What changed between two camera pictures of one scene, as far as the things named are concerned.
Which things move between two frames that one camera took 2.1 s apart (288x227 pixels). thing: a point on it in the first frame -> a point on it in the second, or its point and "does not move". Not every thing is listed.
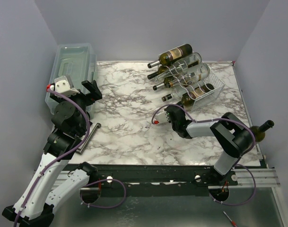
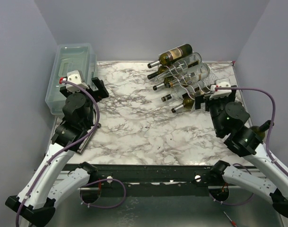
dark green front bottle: (259, 132) does not move
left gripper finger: (88, 85) -> (100, 84)
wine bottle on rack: (167, 57) does not move
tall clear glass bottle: (178, 67) does not move
